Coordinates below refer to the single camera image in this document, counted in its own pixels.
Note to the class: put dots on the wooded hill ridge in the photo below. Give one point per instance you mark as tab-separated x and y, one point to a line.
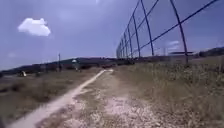
86	61

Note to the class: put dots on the dry grass field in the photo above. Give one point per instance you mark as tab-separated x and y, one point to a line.
173	93

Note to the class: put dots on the pale dirt path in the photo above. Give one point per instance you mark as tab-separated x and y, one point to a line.
50	107

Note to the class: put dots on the dark pole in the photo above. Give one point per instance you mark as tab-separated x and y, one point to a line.
59	62

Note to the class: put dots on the low flat building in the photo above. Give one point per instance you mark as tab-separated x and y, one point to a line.
180	53

